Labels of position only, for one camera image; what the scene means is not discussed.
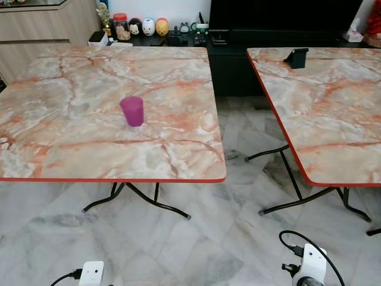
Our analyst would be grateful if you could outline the small white box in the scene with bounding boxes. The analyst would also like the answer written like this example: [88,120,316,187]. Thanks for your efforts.
[88,31,109,47]

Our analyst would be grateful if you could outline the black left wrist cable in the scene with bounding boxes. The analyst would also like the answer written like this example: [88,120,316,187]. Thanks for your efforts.
[49,269,82,286]

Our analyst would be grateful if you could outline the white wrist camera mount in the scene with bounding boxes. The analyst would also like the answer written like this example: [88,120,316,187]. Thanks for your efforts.
[299,243,327,284]
[79,261,105,286]

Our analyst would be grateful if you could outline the black television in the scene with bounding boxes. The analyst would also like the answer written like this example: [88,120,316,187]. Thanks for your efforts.
[208,0,364,34]

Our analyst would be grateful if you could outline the gold trophy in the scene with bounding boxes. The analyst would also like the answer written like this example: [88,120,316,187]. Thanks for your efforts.
[96,2,113,35]

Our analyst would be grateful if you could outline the light wood cabinet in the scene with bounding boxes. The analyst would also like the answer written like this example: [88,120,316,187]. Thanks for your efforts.
[0,0,102,83]

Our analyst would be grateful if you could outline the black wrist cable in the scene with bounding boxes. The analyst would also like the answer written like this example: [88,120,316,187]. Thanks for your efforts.
[49,269,82,286]
[279,230,346,286]

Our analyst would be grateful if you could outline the red lid glass jar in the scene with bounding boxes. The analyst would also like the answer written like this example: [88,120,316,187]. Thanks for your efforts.
[113,13,131,41]

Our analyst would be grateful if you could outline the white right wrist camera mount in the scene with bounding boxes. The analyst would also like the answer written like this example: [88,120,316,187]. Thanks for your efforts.
[299,243,327,284]

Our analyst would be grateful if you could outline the black phone stand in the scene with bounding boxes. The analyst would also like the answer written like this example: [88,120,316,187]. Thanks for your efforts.
[283,48,310,70]

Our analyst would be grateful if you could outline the pink white tissue box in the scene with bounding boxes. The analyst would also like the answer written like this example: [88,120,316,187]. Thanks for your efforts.
[343,18,364,43]

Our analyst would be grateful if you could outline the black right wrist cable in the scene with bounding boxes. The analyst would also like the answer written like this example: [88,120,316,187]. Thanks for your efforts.
[279,230,346,286]

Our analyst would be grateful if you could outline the purple plastic cup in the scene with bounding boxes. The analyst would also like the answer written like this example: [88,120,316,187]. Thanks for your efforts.
[120,96,145,128]

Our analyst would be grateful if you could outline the red ornament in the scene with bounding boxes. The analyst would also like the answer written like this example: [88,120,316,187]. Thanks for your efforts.
[364,0,381,48]

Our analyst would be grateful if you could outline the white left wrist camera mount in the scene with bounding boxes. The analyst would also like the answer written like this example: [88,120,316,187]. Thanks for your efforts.
[79,261,105,286]

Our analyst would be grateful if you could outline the black white round figurine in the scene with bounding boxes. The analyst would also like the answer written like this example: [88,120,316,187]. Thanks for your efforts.
[129,18,142,36]

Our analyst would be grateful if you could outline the orange yellow round figurine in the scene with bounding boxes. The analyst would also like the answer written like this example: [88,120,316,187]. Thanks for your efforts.
[155,18,170,37]

